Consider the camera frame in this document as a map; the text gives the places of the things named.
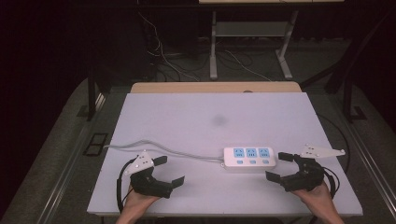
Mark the wooden table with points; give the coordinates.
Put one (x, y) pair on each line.
(214, 87)

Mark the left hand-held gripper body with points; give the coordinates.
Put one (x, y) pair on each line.
(146, 183)

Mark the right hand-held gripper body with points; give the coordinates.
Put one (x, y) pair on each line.
(306, 177)

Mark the black metal stand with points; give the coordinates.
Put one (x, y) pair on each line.
(350, 99)
(91, 93)

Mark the black rectangular floor frame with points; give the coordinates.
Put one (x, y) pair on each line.
(96, 144)

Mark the white power strip blue sockets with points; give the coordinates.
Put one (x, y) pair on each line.
(249, 158)

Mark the silver floor rail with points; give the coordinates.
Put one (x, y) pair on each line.
(67, 168)
(370, 161)

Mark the person's right hand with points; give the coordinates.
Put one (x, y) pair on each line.
(319, 199)

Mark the person's left hand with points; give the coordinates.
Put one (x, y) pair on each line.
(137, 203)

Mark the grey metal desk frame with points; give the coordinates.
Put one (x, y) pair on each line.
(252, 29)

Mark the white foam board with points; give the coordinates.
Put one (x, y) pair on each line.
(211, 124)

